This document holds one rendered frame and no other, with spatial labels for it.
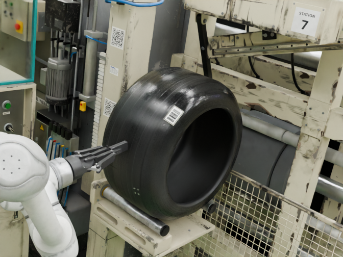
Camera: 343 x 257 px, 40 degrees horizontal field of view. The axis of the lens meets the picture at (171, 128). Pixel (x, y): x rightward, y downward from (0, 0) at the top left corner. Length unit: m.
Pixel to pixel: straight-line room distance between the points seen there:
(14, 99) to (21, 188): 1.28
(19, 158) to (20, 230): 1.53
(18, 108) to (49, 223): 0.96
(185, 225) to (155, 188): 0.44
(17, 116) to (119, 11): 0.62
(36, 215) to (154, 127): 0.56
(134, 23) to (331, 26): 0.70
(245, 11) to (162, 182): 0.68
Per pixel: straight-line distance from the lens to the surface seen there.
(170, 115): 1.54
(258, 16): 1.74
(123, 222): 1.86
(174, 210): 1.73
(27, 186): 0.77
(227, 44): 1.99
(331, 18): 1.65
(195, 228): 1.99
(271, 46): 1.87
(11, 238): 2.27
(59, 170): 1.39
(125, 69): 1.83
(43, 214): 1.13
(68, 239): 1.33
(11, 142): 0.76
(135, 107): 1.61
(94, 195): 1.94
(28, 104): 2.04
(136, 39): 1.83
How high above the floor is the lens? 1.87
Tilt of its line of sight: 21 degrees down
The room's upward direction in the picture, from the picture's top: 9 degrees clockwise
